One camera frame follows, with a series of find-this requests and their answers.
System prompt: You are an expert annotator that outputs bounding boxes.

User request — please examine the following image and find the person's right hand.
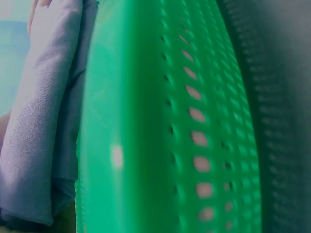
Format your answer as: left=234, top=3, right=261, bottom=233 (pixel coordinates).
left=27, top=0, right=52, bottom=34

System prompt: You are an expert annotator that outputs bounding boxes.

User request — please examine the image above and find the lavender cloth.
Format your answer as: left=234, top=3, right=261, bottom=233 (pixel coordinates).
left=0, top=0, right=99, bottom=228

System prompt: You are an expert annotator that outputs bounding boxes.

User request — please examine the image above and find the green perforated plastic basket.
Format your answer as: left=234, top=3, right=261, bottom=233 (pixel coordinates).
left=74, top=0, right=311, bottom=233

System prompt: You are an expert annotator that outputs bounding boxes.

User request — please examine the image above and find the person's left hand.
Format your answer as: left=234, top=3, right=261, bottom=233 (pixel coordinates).
left=0, top=109, right=12, bottom=151

